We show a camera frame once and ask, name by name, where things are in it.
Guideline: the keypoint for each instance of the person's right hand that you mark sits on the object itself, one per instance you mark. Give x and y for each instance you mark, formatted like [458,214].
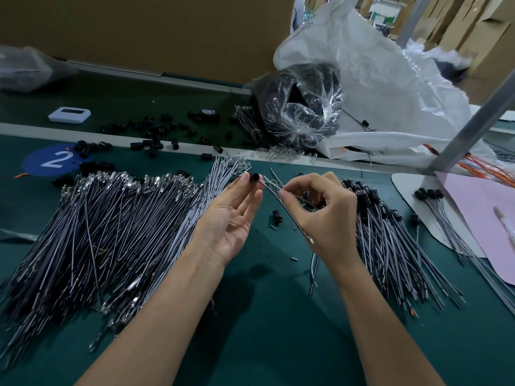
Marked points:
[330,225]

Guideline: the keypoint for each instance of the person's left hand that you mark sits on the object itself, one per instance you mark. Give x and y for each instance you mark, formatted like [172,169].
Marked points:
[225,225]

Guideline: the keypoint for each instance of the black plastic caps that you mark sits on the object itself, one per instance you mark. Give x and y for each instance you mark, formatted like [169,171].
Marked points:
[151,143]

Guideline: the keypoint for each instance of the person's right forearm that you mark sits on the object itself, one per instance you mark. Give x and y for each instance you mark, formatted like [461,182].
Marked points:
[386,329]

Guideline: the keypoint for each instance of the person's left forearm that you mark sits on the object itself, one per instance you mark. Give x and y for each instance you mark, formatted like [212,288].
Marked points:
[137,333]

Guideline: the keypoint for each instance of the clear bag with black contents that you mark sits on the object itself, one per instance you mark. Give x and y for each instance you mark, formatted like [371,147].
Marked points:
[298,106]

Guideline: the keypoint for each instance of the pink paper sheet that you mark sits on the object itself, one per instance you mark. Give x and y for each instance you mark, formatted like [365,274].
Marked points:
[481,221]

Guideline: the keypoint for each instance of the large white plastic sack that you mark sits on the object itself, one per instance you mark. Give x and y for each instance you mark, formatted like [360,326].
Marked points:
[386,82]

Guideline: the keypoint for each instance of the white pen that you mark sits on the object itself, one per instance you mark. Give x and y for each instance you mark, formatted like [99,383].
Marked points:
[507,225]

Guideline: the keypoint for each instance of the blue round number sticker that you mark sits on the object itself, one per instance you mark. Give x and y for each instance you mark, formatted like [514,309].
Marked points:
[52,160]

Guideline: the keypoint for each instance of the small white timer device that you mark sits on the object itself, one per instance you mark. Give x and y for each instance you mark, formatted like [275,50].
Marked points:
[69,115]

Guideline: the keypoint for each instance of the brown cardboard panel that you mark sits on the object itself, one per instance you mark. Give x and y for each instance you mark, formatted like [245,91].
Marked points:
[161,32]

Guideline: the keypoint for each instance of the clear plastic strip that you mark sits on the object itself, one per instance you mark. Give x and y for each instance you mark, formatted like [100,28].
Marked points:
[18,234]

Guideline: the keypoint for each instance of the stack of cardboard boxes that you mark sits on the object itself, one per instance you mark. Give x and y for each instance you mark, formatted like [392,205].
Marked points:
[489,32]

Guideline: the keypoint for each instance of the crumpled clear plastic bag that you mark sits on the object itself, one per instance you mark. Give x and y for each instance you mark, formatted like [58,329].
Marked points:
[26,68]

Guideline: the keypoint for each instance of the grey metal frame post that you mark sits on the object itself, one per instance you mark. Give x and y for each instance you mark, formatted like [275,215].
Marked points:
[413,20]
[475,123]

